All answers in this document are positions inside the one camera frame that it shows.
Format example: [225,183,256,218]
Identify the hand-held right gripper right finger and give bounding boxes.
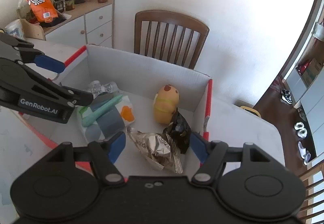
[190,132,279,186]

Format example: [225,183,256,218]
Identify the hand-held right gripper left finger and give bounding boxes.
[38,131,126,186]

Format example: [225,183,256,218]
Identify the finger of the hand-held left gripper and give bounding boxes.
[0,34,66,74]
[19,64,95,108]

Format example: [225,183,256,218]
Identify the white printed packet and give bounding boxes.
[87,80,119,99]

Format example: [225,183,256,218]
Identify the black snack packet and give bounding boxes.
[163,107,192,155]

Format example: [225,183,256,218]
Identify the mint green tube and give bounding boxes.
[81,94,124,127]

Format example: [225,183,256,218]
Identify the yellow capybara plush toy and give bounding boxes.
[152,84,181,124]

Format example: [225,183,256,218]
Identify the white cardboard box red edge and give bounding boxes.
[19,44,213,176]

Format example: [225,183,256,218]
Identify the white grey orange tissue pack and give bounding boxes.
[76,91,136,142]

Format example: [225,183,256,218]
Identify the silver foil snack wrapper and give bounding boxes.
[126,126,184,174]

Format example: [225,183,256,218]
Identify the light wooden rack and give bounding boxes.
[20,18,47,41]

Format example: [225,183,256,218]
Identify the black cloth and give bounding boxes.
[40,13,68,28]

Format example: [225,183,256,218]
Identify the clear bag of greens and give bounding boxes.
[16,0,35,23]

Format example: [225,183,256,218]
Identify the orange snack bag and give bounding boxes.
[21,0,59,24]

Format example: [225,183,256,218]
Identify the yellow black stool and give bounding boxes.
[239,105,261,117]

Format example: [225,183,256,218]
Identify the white drawer cabinet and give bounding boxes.
[44,0,115,49]

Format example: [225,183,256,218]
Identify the pair of dark sneakers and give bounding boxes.
[281,88,293,105]

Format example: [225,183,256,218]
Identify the pair of white purple slippers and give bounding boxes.
[298,141,312,166]

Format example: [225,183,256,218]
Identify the brown wooden slat chair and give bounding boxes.
[134,10,210,70]
[297,163,321,222]

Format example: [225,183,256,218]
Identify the red bag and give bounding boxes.
[296,60,312,75]

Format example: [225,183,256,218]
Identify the brown cardboard carton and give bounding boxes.
[302,58,324,84]

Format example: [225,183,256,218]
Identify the light blue wall cabinets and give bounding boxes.
[283,18,324,140]

